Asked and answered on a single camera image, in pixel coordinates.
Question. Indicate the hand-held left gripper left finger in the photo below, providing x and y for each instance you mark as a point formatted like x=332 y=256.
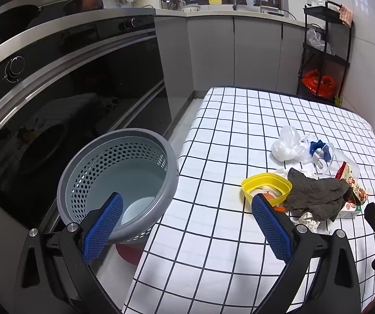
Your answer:
x=104 y=227

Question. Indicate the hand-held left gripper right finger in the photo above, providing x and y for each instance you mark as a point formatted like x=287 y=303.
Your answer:
x=271 y=227

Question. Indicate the small orange fruit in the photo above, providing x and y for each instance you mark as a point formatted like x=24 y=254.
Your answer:
x=267 y=196

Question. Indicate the yellow plastic bowl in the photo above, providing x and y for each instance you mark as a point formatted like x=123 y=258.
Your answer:
x=249 y=183

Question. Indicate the grey perforated plastic basket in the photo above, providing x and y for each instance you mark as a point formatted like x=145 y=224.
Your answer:
x=76 y=183

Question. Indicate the grey cloth rag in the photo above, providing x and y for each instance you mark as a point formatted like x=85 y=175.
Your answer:
x=315 y=193

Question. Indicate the orange peel piece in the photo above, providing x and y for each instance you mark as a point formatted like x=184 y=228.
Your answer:
x=279 y=208

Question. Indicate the white drink carton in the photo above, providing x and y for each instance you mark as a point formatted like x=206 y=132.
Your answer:
x=351 y=210

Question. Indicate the red plastic stool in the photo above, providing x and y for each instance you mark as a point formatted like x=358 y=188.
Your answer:
x=130 y=253

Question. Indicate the crumpled white tissue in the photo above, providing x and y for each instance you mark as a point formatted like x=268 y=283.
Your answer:
x=308 y=220

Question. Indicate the red beige snack packet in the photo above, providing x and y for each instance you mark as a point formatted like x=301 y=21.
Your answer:
x=351 y=176

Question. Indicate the clear plastic packaging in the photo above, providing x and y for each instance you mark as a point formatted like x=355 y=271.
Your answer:
x=341 y=160

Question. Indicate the white plastic bag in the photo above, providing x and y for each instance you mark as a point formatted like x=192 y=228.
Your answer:
x=285 y=144

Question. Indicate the white black checkered tablecloth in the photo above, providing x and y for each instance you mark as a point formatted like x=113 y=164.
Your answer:
x=226 y=130

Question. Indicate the black integrated stove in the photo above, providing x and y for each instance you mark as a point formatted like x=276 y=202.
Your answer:
x=76 y=88

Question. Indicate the red plastic bag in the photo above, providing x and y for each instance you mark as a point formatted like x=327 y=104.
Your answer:
x=318 y=83

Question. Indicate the black metal shelf rack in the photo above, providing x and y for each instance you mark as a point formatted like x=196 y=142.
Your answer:
x=324 y=59

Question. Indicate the large round stove knob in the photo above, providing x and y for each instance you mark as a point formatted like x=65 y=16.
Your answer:
x=15 y=67

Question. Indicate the grey kitchen cabinets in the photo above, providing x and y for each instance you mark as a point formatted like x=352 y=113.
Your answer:
x=213 y=52

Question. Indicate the translucent plastic bag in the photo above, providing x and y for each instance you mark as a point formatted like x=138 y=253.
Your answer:
x=316 y=41

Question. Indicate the pair of small stove knobs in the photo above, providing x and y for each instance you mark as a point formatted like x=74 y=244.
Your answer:
x=127 y=23

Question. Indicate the checkered hanging cloth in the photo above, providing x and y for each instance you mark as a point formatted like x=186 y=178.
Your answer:
x=346 y=14

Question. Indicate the white kitchen countertop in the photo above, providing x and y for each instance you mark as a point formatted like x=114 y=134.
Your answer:
x=226 y=13

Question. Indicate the white cup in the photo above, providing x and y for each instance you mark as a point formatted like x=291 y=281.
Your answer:
x=250 y=2

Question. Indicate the black wok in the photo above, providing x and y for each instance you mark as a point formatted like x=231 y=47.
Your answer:
x=17 y=13

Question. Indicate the white bowl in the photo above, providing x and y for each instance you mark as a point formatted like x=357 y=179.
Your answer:
x=190 y=8

